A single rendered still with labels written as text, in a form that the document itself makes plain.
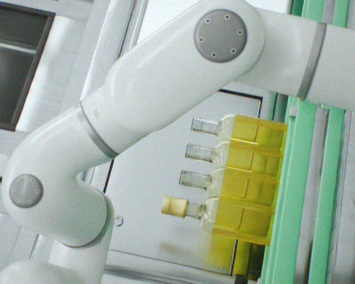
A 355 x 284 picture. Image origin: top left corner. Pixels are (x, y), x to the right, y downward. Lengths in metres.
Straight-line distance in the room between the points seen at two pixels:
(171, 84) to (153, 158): 0.72
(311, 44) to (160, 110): 0.20
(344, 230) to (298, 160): 0.14
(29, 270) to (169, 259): 0.57
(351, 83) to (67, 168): 0.35
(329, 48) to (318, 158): 0.41
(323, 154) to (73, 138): 0.51
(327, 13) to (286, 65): 0.68
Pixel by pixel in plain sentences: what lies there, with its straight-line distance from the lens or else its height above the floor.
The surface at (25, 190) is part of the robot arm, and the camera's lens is 0.91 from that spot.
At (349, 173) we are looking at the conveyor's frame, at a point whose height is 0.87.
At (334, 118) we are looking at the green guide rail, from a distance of 1.32.
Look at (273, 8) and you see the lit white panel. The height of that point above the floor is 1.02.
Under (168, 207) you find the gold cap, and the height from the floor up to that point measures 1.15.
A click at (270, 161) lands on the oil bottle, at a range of 1.38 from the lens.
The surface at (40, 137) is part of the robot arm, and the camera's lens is 0.93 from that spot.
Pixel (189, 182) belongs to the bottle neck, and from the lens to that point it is 1.36.
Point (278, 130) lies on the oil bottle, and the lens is 1.41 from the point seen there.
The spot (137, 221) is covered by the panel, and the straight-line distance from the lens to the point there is 1.47.
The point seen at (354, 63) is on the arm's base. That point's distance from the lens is 0.90.
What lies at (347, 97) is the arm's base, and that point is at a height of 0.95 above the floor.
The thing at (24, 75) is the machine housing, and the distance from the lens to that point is 1.70.
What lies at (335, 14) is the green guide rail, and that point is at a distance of 1.57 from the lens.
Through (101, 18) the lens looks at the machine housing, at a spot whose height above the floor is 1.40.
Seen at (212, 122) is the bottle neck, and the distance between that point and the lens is 1.42.
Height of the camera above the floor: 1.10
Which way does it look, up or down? 3 degrees up
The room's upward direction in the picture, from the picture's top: 78 degrees counter-clockwise
